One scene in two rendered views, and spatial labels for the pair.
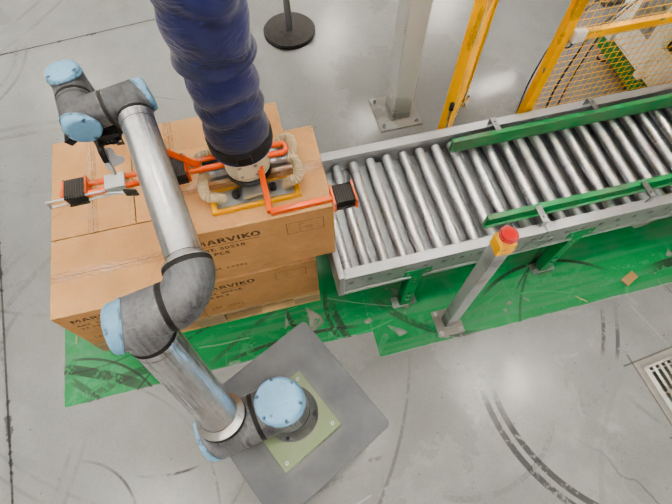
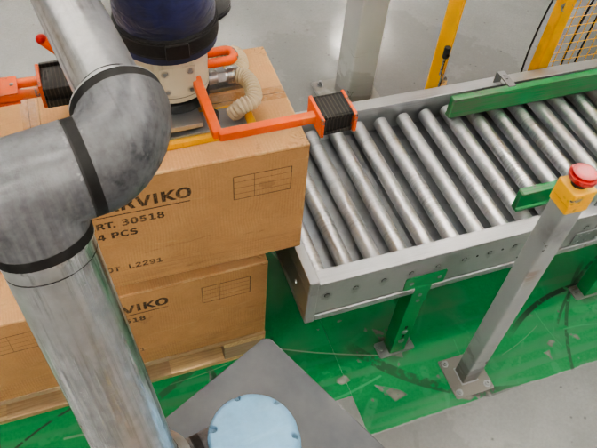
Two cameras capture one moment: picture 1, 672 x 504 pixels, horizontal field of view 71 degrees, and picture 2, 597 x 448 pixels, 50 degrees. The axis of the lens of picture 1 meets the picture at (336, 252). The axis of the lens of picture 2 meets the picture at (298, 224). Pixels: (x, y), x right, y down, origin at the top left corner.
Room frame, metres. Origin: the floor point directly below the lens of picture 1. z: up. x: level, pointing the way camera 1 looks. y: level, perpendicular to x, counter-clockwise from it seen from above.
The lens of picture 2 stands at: (-0.19, 0.21, 2.07)
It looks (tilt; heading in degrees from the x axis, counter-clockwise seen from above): 50 degrees down; 350
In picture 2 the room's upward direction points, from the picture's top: 6 degrees clockwise
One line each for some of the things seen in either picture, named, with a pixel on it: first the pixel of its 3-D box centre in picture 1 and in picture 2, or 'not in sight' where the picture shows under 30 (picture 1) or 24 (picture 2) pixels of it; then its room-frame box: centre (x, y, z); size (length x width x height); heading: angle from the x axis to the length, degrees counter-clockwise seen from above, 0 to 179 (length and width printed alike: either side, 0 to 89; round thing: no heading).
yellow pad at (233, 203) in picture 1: (254, 192); (184, 125); (0.97, 0.30, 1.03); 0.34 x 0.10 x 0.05; 104
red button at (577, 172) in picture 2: (508, 236); (582, 178); (0.79, -0.62, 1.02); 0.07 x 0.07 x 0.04
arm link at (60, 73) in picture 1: (72, 86); not in sight; (0.95, 0.70, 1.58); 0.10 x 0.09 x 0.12; 23
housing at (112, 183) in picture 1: (116, 183); not in sight; (0.95, 0.78, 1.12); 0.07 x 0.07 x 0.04; 14
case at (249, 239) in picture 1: (255, 205); (176, 168); (1.05, 0.34, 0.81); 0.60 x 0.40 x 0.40; 103
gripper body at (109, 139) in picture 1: (102, 126); not in sight; (0.95, 0.70, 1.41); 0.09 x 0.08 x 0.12; 104
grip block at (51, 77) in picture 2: (176, 169); (59, 83); (1.00, 0.57, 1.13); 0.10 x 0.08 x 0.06; 14
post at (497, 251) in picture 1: (470, 288); (510, 298); (0.79, -0.62, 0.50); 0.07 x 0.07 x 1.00; 14
